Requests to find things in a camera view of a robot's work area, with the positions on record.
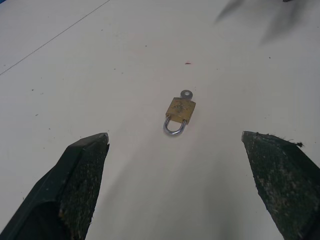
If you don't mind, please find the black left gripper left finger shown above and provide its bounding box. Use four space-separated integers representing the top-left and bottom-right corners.
0 132 110 240

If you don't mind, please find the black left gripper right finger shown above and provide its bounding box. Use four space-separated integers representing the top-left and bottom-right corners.
241 130 320 240

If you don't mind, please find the silver key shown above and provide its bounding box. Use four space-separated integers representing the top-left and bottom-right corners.
179 89 193 100

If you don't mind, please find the small brass padlock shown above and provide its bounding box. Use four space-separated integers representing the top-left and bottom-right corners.
163 97 197 137

